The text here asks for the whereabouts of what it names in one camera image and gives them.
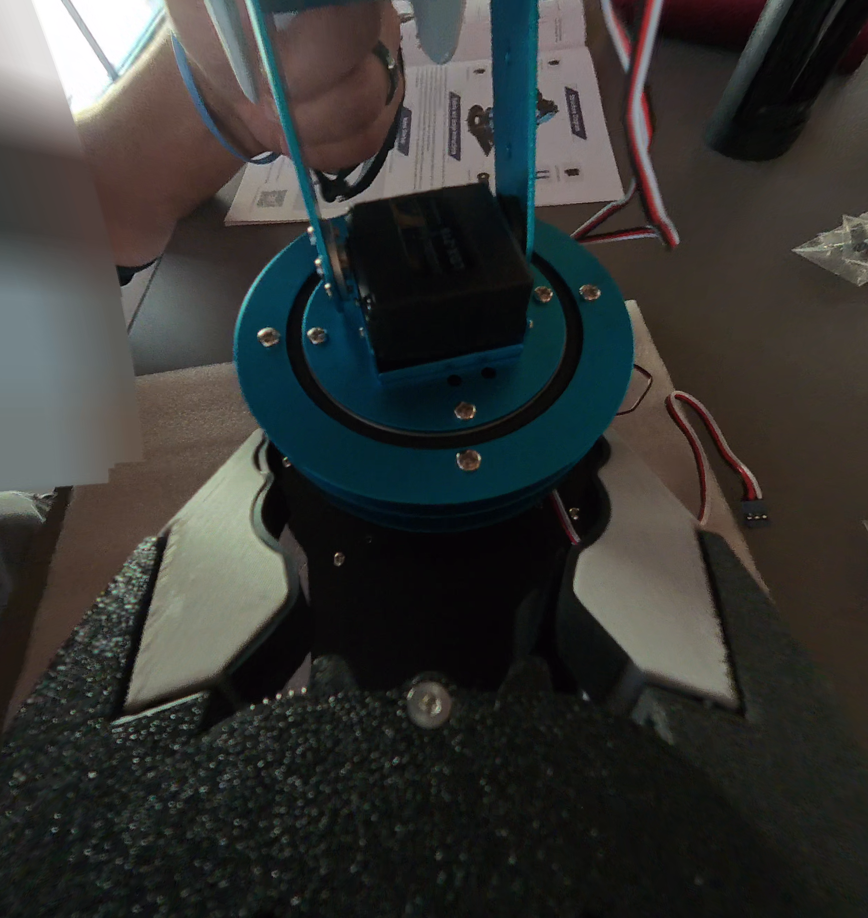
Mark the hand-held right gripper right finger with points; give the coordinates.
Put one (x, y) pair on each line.
(649, 595)

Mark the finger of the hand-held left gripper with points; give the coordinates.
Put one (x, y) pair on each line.
(233, 50)

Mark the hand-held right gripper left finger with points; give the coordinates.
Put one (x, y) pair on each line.
(212, 595)

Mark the black metal base plate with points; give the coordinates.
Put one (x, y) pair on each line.
(419, 595)

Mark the teal blue object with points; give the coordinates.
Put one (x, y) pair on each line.
(419, 495)

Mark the person's left forearm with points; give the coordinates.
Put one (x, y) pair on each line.
(154, 143)

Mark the person's left hand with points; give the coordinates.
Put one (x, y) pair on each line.
(348, 93)

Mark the blue wristband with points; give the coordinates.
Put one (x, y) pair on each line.
(190, 86)

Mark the large glass window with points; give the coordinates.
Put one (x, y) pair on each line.
(104, 29)

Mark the white foam sheet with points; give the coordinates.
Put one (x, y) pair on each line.
(190, 401)

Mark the instruction manual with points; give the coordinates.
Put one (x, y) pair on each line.
(592, 165)

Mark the large dark red roll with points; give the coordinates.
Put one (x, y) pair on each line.
(692, 18)

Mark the black bottle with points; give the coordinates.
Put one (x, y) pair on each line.
(785, 86)

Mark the clear bag of parts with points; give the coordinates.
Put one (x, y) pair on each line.
(850, 247)

